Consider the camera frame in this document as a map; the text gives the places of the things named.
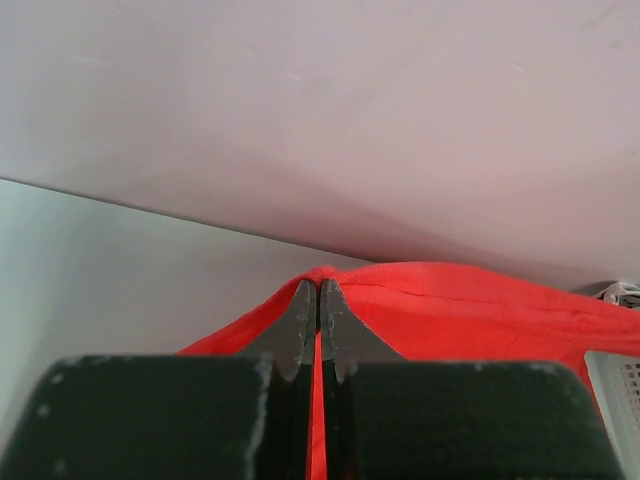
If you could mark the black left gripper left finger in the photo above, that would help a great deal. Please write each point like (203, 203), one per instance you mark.
(239, 416)

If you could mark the white plastic basket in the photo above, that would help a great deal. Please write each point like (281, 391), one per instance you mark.
(615, 382)

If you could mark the white striped tank top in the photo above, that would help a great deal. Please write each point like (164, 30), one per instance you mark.
(622, 294)

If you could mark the red tank top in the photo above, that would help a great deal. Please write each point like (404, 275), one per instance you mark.
(435, 311)

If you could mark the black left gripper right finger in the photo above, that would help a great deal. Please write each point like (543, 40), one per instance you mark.
(387, 417)

